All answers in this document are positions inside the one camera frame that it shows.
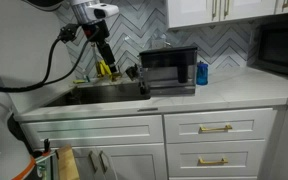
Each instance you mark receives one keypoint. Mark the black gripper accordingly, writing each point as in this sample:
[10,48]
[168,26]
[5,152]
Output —
[98,33]

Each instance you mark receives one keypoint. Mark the black dispenser tap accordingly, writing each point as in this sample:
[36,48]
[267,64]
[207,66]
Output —
[142,85]

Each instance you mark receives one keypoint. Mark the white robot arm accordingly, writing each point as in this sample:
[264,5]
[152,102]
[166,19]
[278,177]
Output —
[90,15]

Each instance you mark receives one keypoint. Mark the yellow rubber gloves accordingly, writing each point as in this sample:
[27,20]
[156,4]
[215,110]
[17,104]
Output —
[102,69]

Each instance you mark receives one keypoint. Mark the stainless steel sink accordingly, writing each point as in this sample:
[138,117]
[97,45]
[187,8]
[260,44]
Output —
[100,94]

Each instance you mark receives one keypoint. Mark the yellow sponge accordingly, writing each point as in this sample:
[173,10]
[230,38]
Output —
[79,81]

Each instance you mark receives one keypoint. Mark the white false drawer front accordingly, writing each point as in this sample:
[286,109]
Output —
[95,132]

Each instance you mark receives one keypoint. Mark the blue bottle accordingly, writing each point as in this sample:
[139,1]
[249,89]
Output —
[202,73]

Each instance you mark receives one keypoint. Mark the white upper cabinets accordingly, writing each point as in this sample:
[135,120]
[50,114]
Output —
[185,13]

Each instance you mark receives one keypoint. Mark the white cabinet door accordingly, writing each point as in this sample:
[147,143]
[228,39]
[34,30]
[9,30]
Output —
[121,162]

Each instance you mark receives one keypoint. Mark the wooden board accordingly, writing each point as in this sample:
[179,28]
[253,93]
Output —
[67,169]

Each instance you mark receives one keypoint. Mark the upper right white drawer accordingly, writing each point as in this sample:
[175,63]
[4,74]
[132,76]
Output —
[248,124]

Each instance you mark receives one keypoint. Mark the lower right white drawer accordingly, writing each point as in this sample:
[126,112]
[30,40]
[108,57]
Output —
[244,158]

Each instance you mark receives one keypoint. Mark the black microwave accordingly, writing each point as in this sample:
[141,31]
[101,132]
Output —
[272,53]

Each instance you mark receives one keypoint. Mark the gold upper drawer handle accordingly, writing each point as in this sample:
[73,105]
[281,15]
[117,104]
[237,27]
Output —
[203,129]

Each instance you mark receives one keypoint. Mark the gold drawer handle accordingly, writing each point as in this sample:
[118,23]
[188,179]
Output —
[203,129]
[223,161]

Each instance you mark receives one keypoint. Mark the gold lower drawer handle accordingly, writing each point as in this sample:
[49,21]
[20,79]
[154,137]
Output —
[223,161]

